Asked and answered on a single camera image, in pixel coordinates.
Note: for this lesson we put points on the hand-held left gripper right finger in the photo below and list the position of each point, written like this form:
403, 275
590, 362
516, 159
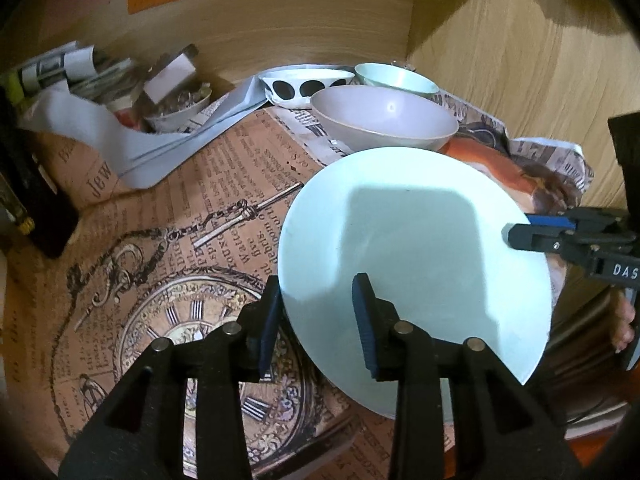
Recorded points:
362, 325

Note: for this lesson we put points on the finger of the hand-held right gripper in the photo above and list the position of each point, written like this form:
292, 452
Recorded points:
550, 220
532, 237

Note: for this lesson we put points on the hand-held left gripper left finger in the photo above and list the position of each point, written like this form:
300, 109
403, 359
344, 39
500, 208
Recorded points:
270, 330

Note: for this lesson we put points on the mint green plate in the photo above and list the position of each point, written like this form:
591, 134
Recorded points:
425, 270

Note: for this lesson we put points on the person's right hand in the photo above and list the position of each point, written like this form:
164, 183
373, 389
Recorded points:
625, 325

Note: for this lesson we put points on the brown printed paper mat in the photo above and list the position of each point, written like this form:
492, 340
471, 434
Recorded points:
150, 260

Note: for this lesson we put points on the pale lilac bowl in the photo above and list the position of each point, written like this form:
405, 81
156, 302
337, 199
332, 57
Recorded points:
385, 115

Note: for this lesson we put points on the person's orange clothing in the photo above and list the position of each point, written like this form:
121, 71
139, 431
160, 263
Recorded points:
592, 447

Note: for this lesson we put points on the mint green bowl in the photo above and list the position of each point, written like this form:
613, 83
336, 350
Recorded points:
395, 77

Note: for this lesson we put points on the white paper sheets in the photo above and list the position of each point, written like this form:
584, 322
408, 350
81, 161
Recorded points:
125, 145

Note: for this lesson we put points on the small bowl of trinkets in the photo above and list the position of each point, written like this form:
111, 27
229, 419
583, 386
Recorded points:
175, 112

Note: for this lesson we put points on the white black-dotted bowl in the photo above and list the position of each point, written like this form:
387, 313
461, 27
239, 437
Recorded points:
300, 85

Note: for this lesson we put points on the dark wine bottle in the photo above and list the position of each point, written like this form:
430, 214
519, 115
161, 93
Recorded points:
40, 200

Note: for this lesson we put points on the white card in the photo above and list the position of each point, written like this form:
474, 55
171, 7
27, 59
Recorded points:
167, 77

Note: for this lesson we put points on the wooden shelf unit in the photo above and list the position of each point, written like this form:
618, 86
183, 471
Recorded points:
325, 25

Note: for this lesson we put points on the pile of rolled newspapers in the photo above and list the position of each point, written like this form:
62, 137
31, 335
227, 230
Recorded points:
65, 62

